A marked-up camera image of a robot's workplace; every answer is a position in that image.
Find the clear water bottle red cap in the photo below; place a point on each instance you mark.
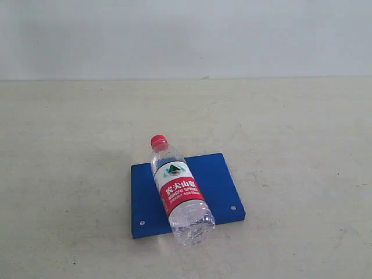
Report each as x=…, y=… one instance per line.
x=188, y=214

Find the blue folder binder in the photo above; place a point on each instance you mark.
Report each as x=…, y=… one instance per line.
x=148, y=216

